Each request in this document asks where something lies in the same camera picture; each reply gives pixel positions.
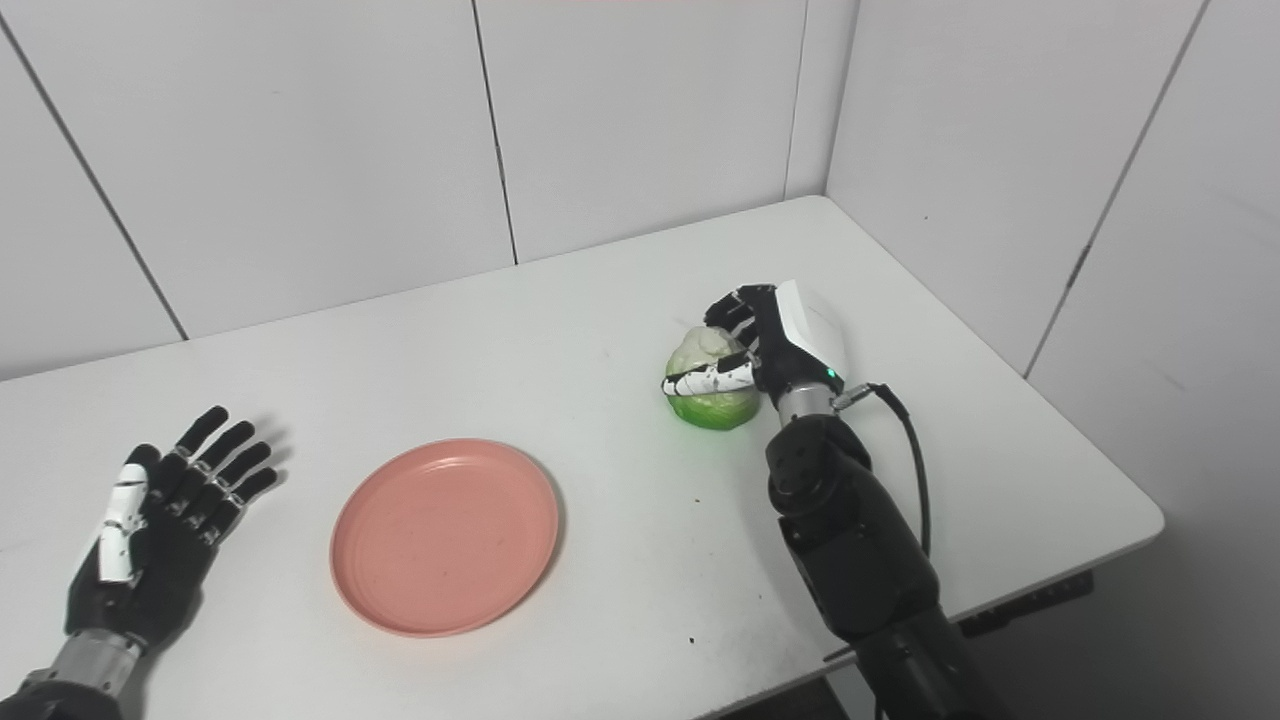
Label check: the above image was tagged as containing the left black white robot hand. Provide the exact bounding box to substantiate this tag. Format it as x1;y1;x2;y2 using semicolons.
64;405;280;652

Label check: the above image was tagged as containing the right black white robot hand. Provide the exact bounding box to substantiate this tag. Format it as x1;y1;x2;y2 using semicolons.
661;280;852;400

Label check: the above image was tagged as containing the green white toy cabbage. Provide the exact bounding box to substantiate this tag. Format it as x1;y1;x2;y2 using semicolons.
664;324;761;431

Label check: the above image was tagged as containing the pink plastic plate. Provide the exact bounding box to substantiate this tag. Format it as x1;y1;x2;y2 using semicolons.
330;438;561;639

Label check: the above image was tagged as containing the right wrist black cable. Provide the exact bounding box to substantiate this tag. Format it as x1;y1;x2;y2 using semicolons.
833;382;933;559

